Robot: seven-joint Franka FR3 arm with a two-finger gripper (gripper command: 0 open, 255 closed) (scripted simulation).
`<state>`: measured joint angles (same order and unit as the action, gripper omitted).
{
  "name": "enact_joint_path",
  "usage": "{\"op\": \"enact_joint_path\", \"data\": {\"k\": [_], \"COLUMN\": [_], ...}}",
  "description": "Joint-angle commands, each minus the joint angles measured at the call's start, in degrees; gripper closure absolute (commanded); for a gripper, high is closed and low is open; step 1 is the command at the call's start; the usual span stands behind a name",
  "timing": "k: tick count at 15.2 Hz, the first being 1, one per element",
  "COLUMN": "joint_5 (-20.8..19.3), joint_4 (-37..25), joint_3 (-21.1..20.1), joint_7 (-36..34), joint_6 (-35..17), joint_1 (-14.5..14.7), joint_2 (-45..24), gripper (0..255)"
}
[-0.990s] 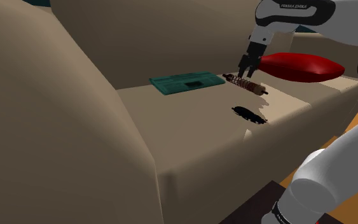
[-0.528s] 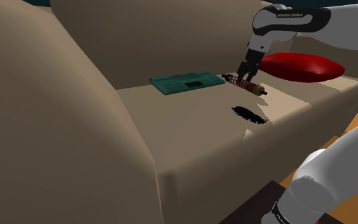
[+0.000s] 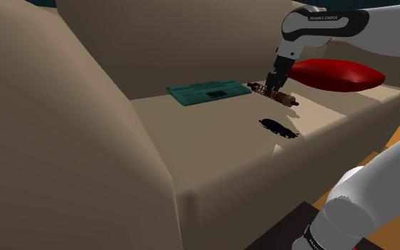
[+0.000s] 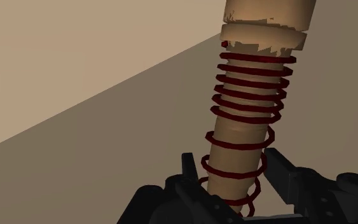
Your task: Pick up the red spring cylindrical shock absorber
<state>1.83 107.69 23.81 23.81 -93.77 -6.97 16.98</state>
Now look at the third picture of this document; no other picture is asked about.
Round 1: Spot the beige sofa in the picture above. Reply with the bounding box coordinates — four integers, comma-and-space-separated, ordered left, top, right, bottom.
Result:
0, 0, 400, 250

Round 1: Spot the teal flat keyboard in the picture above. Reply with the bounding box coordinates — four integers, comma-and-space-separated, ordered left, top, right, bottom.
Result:
166, 80, 253, 107

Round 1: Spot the red cushion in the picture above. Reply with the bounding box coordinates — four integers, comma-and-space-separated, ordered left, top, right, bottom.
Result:
286, 58, 386, 93

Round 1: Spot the brown coil spring tool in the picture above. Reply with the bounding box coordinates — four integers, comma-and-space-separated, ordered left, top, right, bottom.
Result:
247, 82, 300, 108

